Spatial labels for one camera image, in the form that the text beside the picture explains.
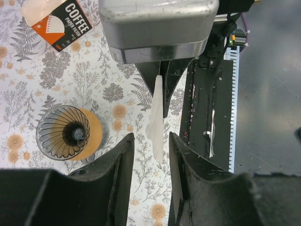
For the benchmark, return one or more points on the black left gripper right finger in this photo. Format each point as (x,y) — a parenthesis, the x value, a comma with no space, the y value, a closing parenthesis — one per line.
(203,194)

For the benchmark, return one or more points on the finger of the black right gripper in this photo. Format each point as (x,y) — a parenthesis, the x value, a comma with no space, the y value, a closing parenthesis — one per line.
(171,71)
(150,72)

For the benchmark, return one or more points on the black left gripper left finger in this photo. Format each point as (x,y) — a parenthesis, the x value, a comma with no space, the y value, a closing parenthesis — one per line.
(96,194)

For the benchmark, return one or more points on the white paper coffee filter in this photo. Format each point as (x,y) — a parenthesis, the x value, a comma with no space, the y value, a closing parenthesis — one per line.
(154,129)

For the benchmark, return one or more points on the clear ribbed glass dripper cone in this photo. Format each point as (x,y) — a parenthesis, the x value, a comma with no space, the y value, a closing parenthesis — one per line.
(62,132)

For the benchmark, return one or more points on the orange black coffee filter box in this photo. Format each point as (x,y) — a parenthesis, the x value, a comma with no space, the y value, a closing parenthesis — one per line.
(58,22)

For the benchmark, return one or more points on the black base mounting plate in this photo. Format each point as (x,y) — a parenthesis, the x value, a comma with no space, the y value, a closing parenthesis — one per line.
(206,112)

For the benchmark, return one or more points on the floral patterned table mat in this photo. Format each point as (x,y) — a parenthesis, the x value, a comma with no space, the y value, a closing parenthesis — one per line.
(35,78)

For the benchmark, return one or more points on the white slotted cable duct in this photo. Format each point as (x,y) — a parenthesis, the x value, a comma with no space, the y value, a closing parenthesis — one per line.
(233,55)

